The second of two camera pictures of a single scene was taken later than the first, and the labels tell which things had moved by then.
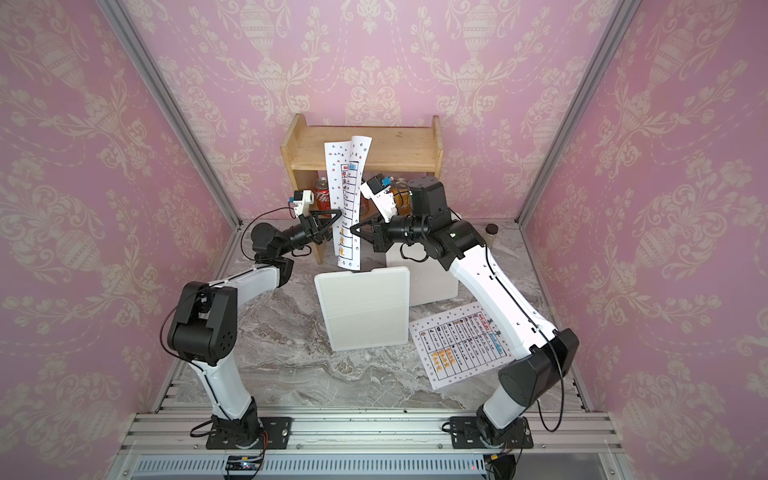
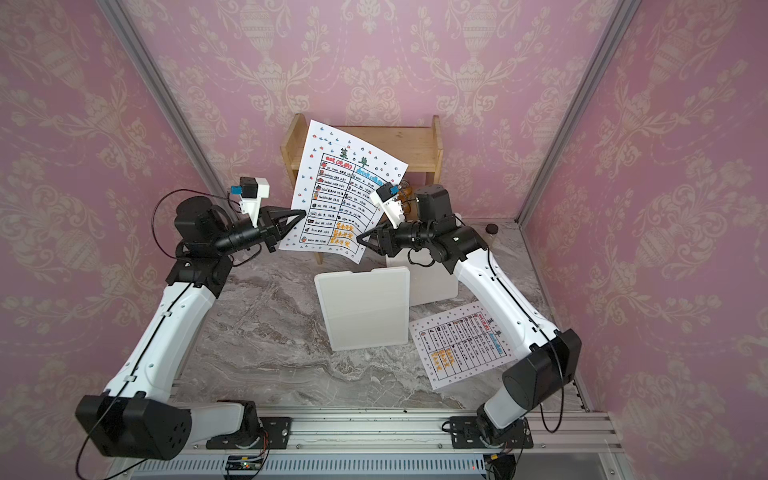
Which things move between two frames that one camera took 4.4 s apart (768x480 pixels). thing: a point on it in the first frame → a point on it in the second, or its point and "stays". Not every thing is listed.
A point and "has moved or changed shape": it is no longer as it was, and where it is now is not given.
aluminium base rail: (371, 443) stays
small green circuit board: (243, 463) stays
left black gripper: (312, 231) → (288, 218)
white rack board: (366, 309) stays
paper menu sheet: (461, 345) stays
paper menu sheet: (346, 162) has moved or changed shape
